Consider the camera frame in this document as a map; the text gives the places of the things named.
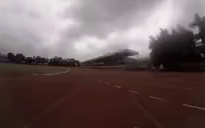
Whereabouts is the grandstand with roof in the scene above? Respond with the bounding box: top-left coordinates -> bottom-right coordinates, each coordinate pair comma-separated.
80,48 -> 151,70

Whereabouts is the red running track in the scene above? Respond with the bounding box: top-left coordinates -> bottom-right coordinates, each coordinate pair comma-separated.
0,65 -> 205,128

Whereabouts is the distant row of trees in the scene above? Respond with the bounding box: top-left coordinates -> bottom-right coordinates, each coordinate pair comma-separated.
0,50 -> 81,67

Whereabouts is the group of dark trees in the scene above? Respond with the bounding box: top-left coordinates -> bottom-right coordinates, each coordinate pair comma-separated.
148,12 -> 205,73

